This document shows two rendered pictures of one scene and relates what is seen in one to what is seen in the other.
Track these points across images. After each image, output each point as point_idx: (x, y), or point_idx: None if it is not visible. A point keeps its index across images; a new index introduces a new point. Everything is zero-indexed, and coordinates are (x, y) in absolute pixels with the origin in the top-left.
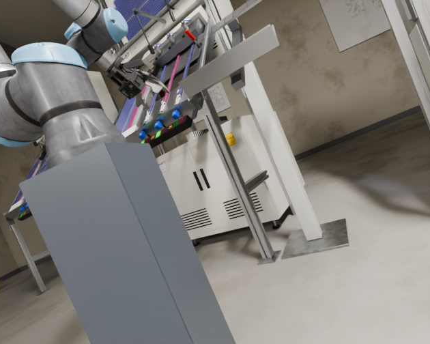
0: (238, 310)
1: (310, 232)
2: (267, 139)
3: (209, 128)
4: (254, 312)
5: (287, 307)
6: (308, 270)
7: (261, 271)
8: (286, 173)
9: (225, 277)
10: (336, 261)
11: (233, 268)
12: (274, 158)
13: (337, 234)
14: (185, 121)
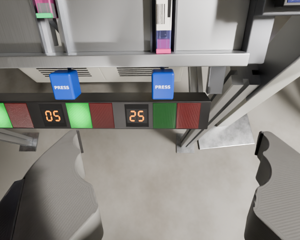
0: (189, 220)
1: (225, 124)
2: (273, 82)
3: (224, 99)
4: (205, 223)
5: (227, 218)
6: (230, 173)
7: (186, 166)
8: (251, 104)
9: (149, 167)
10: (249, 165)
11: (150, 153)
12: (255, 95)
13: (242, 124)
14: (206, 128)
